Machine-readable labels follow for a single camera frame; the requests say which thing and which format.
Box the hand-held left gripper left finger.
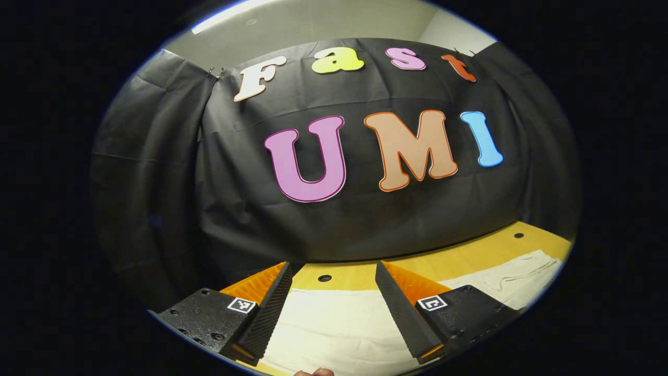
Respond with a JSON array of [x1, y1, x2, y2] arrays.
[[156, 261, 294, 367]]

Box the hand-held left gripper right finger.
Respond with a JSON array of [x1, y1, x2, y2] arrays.
[[375, 260, 521, 366]]

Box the black backdrop cloth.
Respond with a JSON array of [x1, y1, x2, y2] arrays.
[[90, 38, 581, 314]]

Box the white jeans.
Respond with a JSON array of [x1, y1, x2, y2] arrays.
[[260, 250, 564, 376]]

